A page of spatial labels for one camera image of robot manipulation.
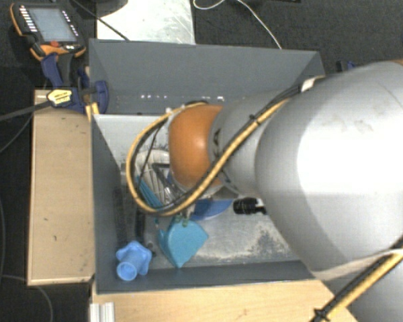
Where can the blue round bowl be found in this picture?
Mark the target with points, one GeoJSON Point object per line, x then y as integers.
{"type": "Point", "coordinates": [212, 209]}

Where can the light blue triangular plastic piece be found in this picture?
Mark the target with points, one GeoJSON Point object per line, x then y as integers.
{"type": "Point", "coordinates": [183, 241]}

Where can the blue ridged strip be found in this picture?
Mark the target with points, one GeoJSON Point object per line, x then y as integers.
{"type": "Point", "coordinates": [147, 193]}

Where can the white ribbed round object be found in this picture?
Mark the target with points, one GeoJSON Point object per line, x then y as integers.
{"type": "Point", "coordinates": [154, 173]}

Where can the light blue star-shaped knob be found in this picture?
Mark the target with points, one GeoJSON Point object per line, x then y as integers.
{"type": "Point", "coordinates": [132, 257]}

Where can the pale wood flat board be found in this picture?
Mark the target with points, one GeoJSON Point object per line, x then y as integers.
{"type": "Point", "coordinates": [60, 193]}

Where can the grey metal bin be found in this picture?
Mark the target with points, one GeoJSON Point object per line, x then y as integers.
{"type": "Point", "coordinates": [201, 72]}

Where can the black cylinder on white bracket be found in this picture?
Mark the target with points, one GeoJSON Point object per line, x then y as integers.
{"type": "Point", "coordinates": [246, 206]}

